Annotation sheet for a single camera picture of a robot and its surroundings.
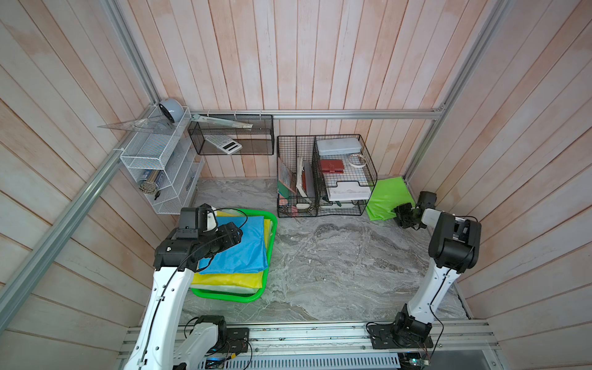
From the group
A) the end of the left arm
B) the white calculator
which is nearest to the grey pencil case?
the white calculator

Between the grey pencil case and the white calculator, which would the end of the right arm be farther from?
the white calculator

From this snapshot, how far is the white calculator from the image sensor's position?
0.97 metres

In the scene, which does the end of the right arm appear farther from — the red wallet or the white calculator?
the white calculator

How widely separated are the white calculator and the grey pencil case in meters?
0.36

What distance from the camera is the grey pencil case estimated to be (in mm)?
1030
